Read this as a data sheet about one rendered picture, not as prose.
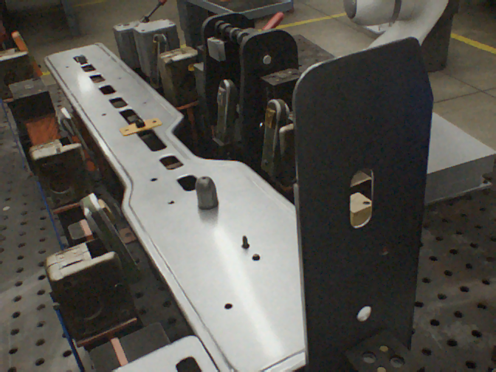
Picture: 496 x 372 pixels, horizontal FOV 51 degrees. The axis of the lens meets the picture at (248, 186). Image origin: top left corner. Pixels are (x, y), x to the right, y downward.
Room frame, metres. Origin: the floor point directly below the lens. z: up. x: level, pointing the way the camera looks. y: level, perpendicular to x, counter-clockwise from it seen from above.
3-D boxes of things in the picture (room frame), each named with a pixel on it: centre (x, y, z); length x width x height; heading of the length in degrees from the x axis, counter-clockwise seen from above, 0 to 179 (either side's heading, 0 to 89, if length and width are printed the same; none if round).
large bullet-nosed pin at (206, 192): (0.68, 0.06, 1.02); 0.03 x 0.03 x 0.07
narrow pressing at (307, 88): (0.32, -0.08, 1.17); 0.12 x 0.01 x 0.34; 114
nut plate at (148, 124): (0.99, 0.20, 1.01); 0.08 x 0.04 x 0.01; 114
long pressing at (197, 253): (1.00, 0.22, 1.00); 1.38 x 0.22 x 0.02; 24
